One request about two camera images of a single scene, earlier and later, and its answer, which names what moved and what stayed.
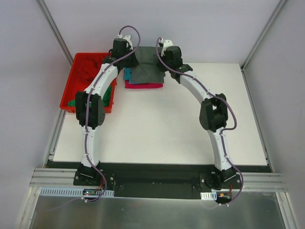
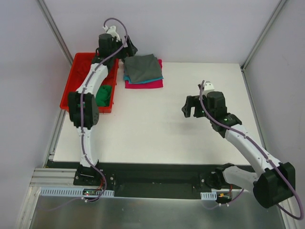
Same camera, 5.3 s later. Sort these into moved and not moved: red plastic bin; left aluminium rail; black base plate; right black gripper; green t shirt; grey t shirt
Moved: grey t shirt; right black gripper
Not moved: left aluminium rail; black base plate; red plastic bin; green t shirt
